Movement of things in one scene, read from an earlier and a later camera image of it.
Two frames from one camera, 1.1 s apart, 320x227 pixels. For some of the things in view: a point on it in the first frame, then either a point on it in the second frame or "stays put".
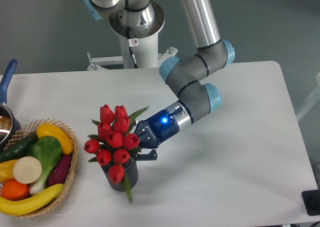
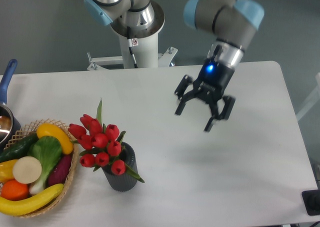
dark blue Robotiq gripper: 159,128 -> 212,80
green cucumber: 18,149 stays put
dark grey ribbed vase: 130,167 stays put
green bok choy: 47,150 stays put
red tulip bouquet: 113,144 -> 103,143
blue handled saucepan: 10,125 stays put
